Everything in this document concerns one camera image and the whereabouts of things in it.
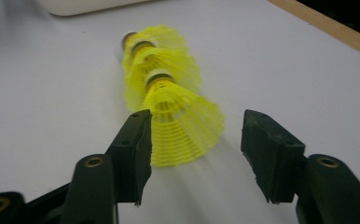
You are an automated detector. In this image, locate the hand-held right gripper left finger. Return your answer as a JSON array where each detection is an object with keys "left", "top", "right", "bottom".
[{"left": 104, "top": 108, "right": 154, "bottom": 207}]

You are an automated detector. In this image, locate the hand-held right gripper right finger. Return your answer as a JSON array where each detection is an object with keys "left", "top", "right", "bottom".
[{"left": 241, "top": 108, "right": 307, "bottom": 204}]

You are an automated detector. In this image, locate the yellow plastic shuttlecock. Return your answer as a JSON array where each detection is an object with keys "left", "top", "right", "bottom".
[
  {"left": 142, "top": 68, "right": 226, "bottom": 168},
  {"left": 123, "top": 40, "right": 202, "bottom": 113},
  {"left": 120, "top": 24, "right": 190, "bottom": 63}
]

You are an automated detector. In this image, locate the white plastic storage bin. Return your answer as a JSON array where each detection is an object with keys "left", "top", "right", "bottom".
[{"left": 36, "top": 0, "right": 151, "bottom": 17}]

